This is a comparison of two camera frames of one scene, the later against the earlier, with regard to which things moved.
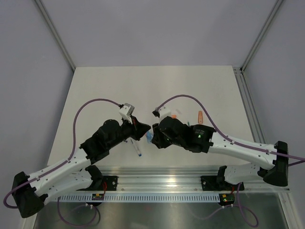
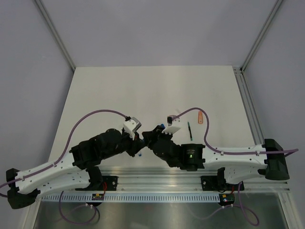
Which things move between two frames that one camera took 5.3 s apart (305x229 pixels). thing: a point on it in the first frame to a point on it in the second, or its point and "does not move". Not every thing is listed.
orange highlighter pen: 200,117 does not move
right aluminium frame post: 261,35 does not move
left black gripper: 138,129 to 135,145
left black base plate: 111,182 does not move
